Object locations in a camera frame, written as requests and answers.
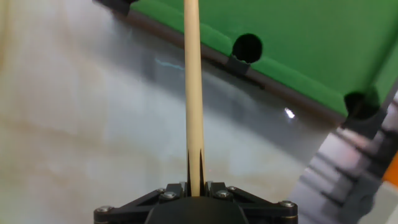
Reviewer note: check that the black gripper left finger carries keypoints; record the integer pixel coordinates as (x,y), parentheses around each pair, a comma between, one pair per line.
(140,202)

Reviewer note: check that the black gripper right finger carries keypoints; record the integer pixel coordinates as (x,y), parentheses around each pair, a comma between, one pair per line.
(258,205)

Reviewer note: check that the wooden pool cue black butt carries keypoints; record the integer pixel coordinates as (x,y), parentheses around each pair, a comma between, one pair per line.
(194,109)

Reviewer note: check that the green felt mini pool table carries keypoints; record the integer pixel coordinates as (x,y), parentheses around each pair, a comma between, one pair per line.
(311,46)

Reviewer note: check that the orange box with red button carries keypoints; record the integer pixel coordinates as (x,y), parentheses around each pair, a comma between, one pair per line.
(392,171)

